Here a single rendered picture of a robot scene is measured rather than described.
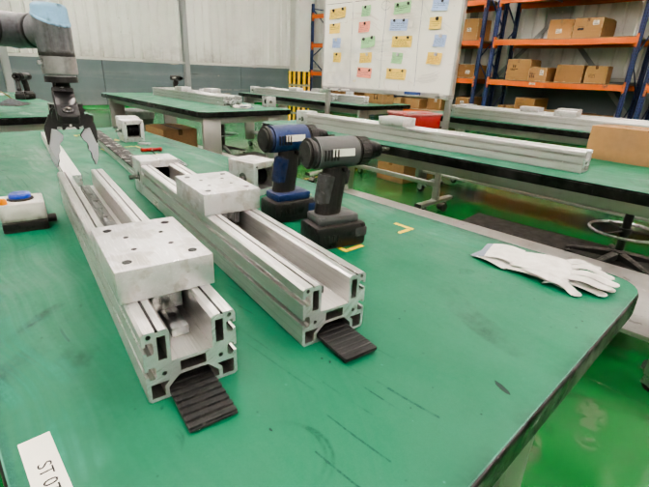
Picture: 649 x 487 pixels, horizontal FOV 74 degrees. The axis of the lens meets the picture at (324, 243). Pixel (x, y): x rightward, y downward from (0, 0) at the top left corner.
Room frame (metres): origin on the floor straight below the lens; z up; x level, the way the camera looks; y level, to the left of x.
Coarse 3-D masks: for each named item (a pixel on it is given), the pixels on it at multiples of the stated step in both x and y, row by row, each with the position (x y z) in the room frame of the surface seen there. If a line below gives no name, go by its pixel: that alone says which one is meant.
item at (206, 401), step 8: (216, 392) 0.37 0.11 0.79; (224, 392) 0.37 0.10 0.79; (192, 400) 0.35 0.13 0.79; (200, 400) 0.35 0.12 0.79; (208, 400) 0.36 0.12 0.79; (216, 400) 0.35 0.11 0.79; (224, 400) 0.36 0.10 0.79; (184, 408) 0.34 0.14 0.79; (192, 408) 0.34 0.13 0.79; (200, 408) 0.34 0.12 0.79; (184, 416) 0.33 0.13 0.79
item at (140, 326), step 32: (64, 192) 0.91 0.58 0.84; (96, 192) 0.98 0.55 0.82; (96, 224) 0.66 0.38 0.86; (192, 288) 0.46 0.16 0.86; (128, 320) 0.40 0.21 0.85; (160, 320) 0.38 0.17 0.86; (192, 320) 0.45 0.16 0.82; (224, 320) 0.40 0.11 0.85; (128, 352) 0.42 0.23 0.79; (160, 352) 0.38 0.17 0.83; (192, 352) 0.38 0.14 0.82; (224, 352) 0.40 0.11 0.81; (160, 384) 0.38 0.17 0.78
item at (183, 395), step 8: (200, 384) 0.38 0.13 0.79; (208, 384) 0.38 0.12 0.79; (216, 384) 0.38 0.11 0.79; (176, 392) 0.36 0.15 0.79; (184, 392) 0.36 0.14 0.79; (192, 392) 0.36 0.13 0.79; (200, 392) 0.36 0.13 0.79; (208, 392) 0.37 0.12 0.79; (176, 400) 0.35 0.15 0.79; (184, 400) 0.35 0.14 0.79
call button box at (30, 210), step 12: (12, 204) 0.82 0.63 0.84; (24, 204) 0.83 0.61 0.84; (36, 204) 0.84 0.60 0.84; (0, 216) 0.80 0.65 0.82; (12, 216) 0.81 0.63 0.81; (24, 216) 0.83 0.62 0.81; (36, 216) 0.84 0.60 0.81; (48, 216) 0.88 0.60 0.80; (12, 228) 0.81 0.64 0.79; (24, 228) 0.82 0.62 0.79; (36, 228) 0.83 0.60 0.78
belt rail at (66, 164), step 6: (42, 132) 1.93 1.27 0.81; (42, 138) 1.89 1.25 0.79; (48, 150) 1.66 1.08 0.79; (60, 156) 1.45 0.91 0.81; (66, 156) 1.46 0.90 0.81; (60, 162) 1.35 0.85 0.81; (66, 162) 1.35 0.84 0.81; (60, 168) 1.30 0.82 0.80; (66, 168) 1.27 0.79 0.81; (72, 168) 1.28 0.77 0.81; (72, 174) 1.21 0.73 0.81; (78, 174) 1.21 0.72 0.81; (78, 180) 1.20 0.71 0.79
